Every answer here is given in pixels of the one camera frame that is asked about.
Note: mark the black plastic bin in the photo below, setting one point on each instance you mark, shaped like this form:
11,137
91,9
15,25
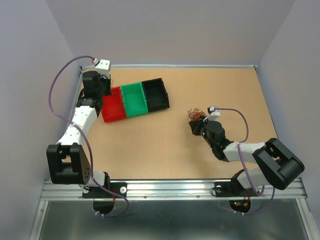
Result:
156,96

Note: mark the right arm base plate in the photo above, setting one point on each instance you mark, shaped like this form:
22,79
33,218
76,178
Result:
223,189

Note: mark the red plastic bin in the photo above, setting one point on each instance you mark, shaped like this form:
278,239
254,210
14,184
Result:
113,106

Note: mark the aluminium frame rail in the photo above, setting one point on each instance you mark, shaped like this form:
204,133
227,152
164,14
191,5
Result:
170,173

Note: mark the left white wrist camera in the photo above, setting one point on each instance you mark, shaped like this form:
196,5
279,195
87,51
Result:
102,66

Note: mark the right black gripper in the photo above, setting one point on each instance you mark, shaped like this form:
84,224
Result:
195,126

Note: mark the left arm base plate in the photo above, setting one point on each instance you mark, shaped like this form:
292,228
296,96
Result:
95,192

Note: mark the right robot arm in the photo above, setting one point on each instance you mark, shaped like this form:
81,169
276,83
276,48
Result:
277,165

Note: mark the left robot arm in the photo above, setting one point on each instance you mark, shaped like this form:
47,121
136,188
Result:
67,161

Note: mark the green plastic bin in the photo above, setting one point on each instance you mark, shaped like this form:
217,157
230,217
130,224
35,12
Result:
134,99

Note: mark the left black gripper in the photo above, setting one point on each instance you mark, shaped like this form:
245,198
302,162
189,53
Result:
105,78

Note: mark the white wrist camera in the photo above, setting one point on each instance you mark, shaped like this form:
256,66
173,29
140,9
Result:
213,114
102,66

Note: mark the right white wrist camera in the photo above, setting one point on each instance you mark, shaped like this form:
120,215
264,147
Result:
213,114

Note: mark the orange black wire ball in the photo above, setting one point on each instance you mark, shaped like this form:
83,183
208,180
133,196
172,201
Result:
195,114

